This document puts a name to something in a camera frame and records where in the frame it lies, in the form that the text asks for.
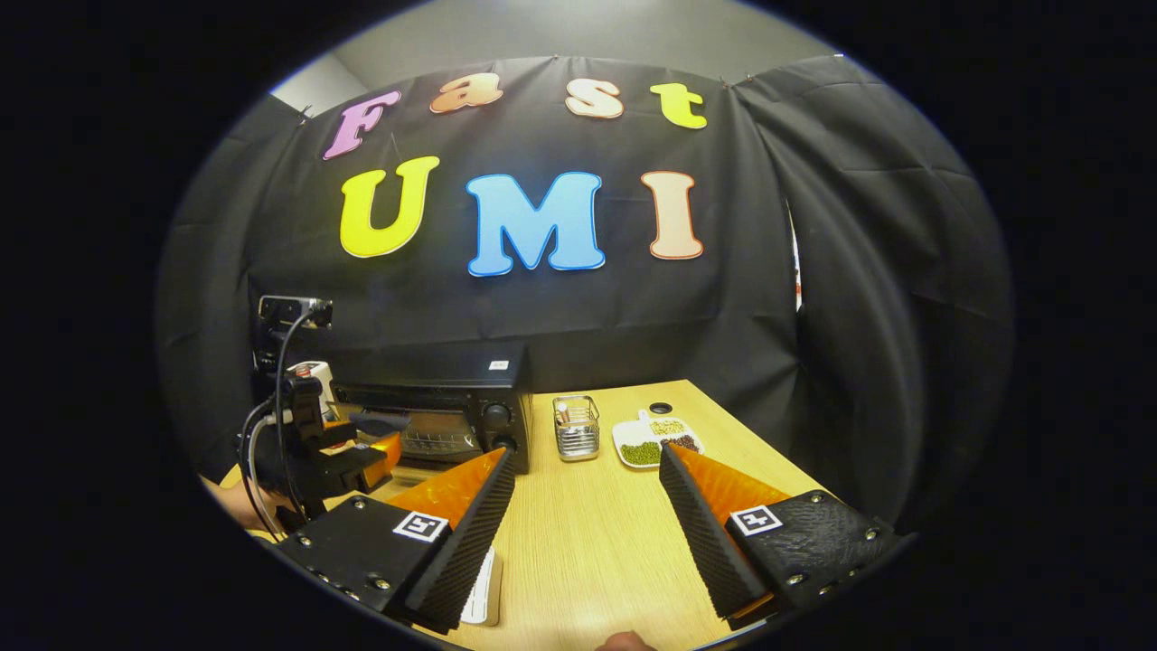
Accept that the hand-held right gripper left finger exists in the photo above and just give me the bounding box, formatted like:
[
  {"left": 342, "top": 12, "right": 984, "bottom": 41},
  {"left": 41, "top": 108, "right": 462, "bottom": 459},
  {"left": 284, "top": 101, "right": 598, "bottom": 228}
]
[{"left": 274, "top": 448, "right": 516, "bottom": 634}]

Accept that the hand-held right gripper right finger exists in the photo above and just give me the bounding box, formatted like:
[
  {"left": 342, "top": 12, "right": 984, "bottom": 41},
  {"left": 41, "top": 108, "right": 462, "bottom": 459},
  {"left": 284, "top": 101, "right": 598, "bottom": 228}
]
[{"left": 658, "top": 441, "right": 905, "bottom": 631}]

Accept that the black electric oven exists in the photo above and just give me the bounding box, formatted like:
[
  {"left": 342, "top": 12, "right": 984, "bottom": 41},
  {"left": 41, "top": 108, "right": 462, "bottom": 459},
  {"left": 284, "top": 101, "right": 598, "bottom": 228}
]
[{"left": 330, "top": 344, "right": 534, "bottom": 476}]

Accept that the white toaster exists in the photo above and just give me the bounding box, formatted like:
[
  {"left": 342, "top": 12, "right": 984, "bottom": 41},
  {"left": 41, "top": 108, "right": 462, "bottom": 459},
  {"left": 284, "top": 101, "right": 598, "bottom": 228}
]
[{"left": 287, "top": 361, "right": 337, "bottom": 421}]

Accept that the small white plate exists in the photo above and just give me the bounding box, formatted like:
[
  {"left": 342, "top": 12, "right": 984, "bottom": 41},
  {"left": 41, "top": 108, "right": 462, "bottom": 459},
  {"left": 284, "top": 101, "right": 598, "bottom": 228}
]
[{"left": 459, "top": 547, "right": 503, "bottom": 627}]

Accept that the white divided dish with beans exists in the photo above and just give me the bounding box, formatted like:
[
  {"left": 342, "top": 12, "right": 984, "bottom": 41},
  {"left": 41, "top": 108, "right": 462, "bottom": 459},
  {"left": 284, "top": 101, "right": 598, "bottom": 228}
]
[{"left": 612, "top": 410, "right": 704, "bottom": 469}]

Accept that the black backdrop cloth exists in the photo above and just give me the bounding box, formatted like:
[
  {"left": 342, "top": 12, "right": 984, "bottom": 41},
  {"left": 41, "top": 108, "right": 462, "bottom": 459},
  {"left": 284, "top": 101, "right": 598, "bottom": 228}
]
[{"left": 154, "top": 54, "right": 1013, "bottom": 534}]

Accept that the black cable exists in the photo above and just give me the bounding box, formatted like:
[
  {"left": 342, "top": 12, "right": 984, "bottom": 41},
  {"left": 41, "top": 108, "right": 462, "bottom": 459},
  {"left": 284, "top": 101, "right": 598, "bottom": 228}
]
[{"left": 237, "top": 307, "right": 317, "bottom": 534}]

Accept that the metal wire rack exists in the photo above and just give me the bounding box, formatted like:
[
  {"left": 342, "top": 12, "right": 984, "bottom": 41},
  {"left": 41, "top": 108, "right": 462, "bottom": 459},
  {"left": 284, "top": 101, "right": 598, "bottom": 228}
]
[{"left": 552, "top": 395, "right": 601, "bottom": 462}]

